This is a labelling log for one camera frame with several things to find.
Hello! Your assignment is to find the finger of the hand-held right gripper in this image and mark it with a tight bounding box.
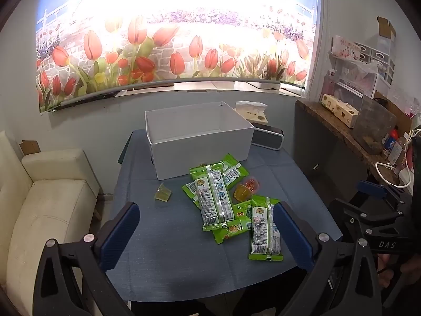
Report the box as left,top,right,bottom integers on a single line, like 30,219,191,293
358,180,412,211
329,197,405,238

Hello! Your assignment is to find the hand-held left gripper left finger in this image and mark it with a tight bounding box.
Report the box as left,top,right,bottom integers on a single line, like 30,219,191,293
33,201,140,316

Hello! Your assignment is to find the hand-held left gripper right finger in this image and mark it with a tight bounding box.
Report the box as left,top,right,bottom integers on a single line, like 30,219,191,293
272,201,393,316

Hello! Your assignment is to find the green snack packet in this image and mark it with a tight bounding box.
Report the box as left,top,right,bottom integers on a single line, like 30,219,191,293
221,153,250,187
190,162,237,231
212,201,254,245
182,181,202,206
248,195,284,261

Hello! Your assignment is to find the red jelly cup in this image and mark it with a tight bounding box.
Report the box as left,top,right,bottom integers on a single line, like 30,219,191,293
243,177,260,193

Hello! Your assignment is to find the orange jelly cup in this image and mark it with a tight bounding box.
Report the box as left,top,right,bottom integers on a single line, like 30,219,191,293
233,184,252,204

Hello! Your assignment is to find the white cardboard box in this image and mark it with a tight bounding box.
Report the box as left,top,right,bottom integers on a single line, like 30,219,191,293
145,101,254,181

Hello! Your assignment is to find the person's right hand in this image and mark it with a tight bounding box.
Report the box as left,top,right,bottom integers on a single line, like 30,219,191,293
377,253,421,288

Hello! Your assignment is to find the clear plastic bottle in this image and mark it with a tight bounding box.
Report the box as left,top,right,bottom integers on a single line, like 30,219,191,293
386,137,407,167

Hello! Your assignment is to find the blue tablecloth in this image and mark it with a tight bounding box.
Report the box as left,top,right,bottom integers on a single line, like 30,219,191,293
108,128,343,303

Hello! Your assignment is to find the green jelly cup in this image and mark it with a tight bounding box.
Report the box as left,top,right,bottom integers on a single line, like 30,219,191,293
154,184,173,201

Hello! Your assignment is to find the clear plastic container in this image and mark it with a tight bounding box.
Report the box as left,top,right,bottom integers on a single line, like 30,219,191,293
353,95,397,155

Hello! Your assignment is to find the cream leather sofa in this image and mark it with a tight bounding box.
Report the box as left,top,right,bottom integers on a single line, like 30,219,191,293
0,131,101,303

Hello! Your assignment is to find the patterned tissue box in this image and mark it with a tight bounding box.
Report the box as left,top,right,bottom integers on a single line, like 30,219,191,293
320,94,359,128

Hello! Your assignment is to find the black speaker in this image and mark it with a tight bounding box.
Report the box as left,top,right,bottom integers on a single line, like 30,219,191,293
250,122,284,151

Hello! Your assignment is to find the pink bottle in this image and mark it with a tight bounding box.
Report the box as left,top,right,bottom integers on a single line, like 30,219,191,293
324,69,338,97

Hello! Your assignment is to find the brown cardboard piece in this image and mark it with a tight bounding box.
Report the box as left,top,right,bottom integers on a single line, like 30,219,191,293
20,140,42,155

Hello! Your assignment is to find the white tissue pack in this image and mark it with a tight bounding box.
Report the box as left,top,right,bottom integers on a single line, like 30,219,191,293
235,100,268,124

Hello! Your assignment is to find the white drawer organizer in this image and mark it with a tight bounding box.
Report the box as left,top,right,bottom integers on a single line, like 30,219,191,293
355,36,395,84

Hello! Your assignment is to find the floral pouch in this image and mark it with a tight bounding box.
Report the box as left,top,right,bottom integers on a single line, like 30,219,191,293
330,36,361,60

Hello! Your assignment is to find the small open cardboard box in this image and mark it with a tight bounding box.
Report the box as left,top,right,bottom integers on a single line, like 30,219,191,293
377,16,396,38

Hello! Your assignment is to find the white cable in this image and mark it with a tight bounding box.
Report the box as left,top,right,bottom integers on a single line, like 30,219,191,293
376,161,412,188

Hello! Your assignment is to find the brown wall shelf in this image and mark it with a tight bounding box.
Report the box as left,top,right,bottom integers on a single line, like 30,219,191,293
296,100,421,198

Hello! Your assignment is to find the tulip wall poster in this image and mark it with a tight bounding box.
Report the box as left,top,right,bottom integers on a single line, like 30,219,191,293
36,0,319,114

